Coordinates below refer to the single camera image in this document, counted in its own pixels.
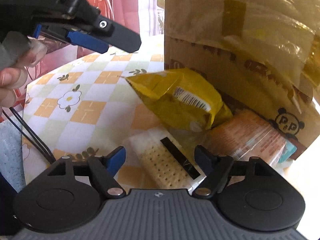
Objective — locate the person's left hand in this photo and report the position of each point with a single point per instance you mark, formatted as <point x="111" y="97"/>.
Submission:
<point x="15" y="76"/>

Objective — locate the clear bread pack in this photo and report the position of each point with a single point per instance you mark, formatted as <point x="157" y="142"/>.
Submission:
<point x="247" y="135"/>

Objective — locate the red transparent snack packet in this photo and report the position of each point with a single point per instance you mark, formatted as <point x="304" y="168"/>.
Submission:
<point x="45" y="45"/>

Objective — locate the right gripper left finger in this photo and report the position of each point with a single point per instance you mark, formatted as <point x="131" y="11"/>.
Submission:
<point x="102" y="172"/>

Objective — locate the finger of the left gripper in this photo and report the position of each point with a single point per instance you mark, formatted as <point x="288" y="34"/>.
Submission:
<point x="87" y="41"/>
<point x="116" y="34"/>

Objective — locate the cracker pack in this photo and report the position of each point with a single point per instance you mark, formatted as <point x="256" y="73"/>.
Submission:
<point x="165" y="160"/>

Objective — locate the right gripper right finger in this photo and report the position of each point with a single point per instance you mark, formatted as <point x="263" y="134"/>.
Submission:
<point x="216" y="169"/>

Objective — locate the brown cardboard box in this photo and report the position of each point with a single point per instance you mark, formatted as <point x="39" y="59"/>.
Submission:
<point x="259" y="54"/>

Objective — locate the floral checkered tablecloth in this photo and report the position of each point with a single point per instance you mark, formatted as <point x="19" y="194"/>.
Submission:
<point x="87" y="108"/>

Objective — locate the yellow snack bag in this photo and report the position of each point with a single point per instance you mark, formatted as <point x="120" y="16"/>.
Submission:
<point x="181" y="99"/>

